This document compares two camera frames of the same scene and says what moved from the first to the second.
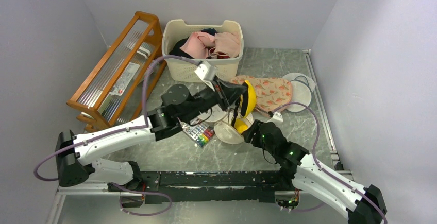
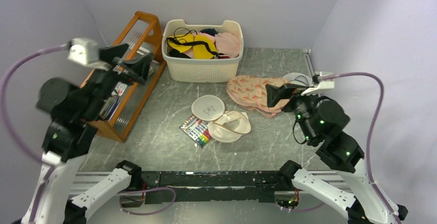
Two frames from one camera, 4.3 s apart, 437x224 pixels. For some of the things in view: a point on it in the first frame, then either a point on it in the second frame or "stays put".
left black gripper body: [206, 99] -> [103, 81]
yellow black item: [246, 102] -> [184, 40]
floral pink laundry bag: [271, 92] stays put
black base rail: [206, 186] stays put
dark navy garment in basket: [177, 51] stays put
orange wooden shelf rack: [119, 92] stays put
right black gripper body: [257, 140] -> [302, 106]
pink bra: [226, 42] stays put
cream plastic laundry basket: [226, 68] stays put
